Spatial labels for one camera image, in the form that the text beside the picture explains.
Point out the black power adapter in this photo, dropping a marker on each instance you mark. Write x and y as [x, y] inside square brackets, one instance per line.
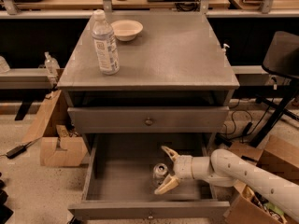
[15, 152]

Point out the clear plastic water bottle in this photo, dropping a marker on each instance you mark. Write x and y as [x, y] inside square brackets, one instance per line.
[105, 44]

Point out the closed grey top drawer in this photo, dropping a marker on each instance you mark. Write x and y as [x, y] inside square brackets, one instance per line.
[148, 119]

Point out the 7up soda can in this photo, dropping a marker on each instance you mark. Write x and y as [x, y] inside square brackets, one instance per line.
[160, 172]

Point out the grey drawer cabinet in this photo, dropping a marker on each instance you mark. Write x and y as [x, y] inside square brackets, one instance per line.
[176, 61]

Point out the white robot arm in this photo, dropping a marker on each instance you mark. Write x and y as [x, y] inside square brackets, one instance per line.
[223, 168]

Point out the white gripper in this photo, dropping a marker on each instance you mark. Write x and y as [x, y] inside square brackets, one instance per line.
[183, 167]

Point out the small pump bottle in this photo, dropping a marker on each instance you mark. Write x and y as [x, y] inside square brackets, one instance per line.
[225, 48]

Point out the white bowl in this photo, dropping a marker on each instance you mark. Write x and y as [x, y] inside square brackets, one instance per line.
[126, 30]

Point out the cardboard box left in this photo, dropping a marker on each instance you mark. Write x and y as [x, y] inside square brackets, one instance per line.
[59, 147]

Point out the open cardboard box right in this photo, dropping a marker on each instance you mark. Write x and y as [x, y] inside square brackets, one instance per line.
[279, 158]

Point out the open grey middle drawer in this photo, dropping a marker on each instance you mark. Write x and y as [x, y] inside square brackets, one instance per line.
[120, 183]

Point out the small bottle on shelf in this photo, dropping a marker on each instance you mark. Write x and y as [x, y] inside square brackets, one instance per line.
[51, 64]

